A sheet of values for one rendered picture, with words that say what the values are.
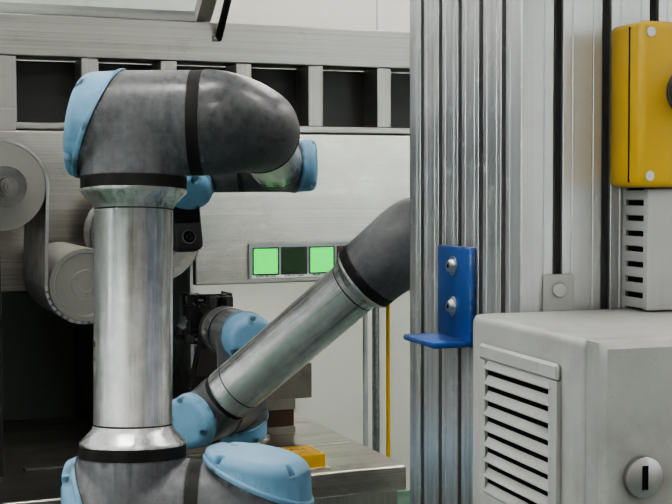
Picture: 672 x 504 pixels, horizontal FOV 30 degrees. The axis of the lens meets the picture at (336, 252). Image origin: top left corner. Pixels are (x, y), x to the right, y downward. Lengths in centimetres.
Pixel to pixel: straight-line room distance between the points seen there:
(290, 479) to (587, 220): 46
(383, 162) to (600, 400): 179
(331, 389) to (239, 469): 381
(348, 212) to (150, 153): 126
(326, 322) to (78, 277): 57
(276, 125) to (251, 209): 113
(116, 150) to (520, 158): 48
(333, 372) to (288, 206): 265
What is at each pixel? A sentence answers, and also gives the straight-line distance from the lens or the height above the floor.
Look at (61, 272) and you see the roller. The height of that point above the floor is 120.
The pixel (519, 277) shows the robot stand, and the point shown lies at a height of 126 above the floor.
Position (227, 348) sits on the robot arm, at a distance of 183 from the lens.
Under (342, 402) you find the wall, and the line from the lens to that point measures 516.
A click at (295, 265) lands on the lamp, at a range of 252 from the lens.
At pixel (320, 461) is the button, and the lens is 195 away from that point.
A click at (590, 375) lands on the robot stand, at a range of 86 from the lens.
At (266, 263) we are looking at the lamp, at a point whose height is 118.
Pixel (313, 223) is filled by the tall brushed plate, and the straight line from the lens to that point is 254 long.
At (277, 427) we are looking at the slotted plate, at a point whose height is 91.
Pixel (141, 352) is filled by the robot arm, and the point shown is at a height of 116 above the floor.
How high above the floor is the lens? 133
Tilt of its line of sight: 3 degrees down
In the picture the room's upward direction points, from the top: straight up
